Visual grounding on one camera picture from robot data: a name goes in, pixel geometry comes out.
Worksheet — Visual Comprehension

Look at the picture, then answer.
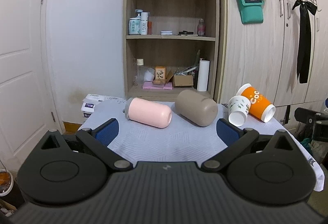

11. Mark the pink plastic cup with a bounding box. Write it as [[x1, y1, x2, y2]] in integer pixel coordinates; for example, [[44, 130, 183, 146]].
[[124, 97, 172, 128]]

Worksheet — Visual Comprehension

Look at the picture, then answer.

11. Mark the wooden shelf unit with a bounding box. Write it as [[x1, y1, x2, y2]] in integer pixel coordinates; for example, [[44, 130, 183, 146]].
[[123, 0, 220, 101]]

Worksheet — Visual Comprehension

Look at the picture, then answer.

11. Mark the pink glass bottle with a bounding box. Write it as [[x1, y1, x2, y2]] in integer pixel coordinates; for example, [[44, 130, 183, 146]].
[[197, 19, 206, 36]]

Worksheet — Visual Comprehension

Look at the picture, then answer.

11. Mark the wooden wardrobe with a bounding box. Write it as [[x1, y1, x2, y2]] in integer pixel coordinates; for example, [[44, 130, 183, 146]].
[[214, 0, 327, 131]]

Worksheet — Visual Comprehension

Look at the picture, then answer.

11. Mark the small cardboard box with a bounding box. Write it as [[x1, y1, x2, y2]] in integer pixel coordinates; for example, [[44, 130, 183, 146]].
[[173, 75, 194, 88]]

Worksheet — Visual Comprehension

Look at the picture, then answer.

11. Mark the teal fabric pouch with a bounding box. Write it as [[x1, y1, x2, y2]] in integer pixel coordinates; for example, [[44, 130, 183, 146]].
[[237, 0, 264, 25]]

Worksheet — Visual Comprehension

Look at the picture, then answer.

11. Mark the tissue pack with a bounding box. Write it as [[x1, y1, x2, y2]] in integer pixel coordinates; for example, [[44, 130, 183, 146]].
[[81, 94, 106, 118]]

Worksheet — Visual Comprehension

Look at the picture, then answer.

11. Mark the orange floral box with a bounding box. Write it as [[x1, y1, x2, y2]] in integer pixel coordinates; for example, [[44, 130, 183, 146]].
[[153, 66, 166, 85]]

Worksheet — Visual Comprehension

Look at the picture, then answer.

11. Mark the clear bottle beige cap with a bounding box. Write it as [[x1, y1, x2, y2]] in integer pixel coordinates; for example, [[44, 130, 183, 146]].
[[133, 58, 145, 86]]

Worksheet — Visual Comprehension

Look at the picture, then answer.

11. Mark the white paper towel roll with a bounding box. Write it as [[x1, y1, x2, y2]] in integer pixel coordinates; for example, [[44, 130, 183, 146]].
[[197, 60, 210, 92]]

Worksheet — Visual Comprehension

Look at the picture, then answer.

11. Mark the white floral paper cup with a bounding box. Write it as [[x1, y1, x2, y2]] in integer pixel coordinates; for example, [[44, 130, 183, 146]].
[[228, 95, 251, 127]]

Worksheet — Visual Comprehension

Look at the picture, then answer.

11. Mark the white lotion bottle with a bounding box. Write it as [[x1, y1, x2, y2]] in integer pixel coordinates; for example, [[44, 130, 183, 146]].
[[140, 11, 148, 35]]

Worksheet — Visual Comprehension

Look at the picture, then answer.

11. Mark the taupe plastic cup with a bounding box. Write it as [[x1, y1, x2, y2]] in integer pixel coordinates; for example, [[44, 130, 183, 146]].
[[175, 90, 218, 127]]

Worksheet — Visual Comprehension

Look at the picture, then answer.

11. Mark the pink flat box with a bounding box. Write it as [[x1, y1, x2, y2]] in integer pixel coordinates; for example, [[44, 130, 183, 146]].
[[142, 81, 173, 90]]

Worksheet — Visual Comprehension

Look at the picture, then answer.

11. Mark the white patterned tablecloth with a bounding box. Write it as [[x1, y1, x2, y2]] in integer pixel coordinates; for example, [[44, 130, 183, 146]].
[[77, 97, 325, 192]]

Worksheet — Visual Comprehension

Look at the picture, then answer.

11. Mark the white door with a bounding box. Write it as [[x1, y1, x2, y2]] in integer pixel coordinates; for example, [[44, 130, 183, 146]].
[[1, 0, 61, 171]]

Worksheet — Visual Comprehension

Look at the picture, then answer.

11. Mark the orange paper cup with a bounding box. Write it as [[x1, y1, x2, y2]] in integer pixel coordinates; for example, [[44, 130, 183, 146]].
[[236, 83, 276, 123]]

